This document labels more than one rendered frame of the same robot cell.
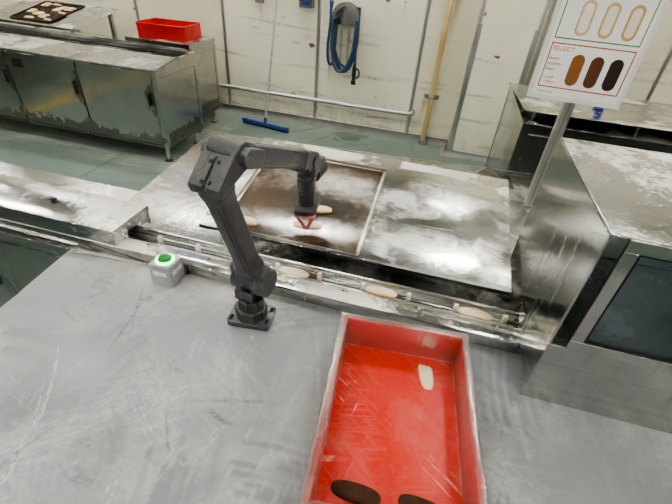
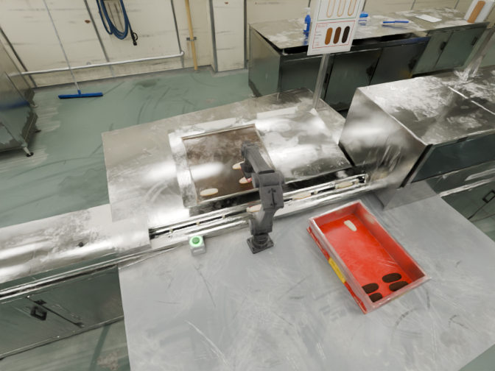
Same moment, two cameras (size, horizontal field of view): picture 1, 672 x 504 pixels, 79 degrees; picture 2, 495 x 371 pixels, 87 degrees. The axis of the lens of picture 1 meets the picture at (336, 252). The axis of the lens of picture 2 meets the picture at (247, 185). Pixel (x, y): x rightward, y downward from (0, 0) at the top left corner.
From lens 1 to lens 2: 76 cm
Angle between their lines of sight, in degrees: 25
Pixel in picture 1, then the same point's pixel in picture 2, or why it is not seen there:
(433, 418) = (366, 241)
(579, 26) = (328, 12)
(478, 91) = (222, 29)
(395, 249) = (293, 169)
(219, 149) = (269, 183)
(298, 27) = (69, 9)
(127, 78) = not seen: outside the picture
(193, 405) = (281, 300)
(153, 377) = (250, 302)
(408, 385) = (347, 233)
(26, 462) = not seen: outside the picture
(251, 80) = (46, 62)
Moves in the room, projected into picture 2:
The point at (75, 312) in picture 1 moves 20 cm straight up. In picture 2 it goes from (172, 299) to (161, 281)
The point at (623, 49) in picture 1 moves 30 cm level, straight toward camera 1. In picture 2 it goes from (348, 20) to (362, 37)
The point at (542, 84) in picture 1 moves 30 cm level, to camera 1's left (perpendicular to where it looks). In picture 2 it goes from (314, 47) to (278, 56)
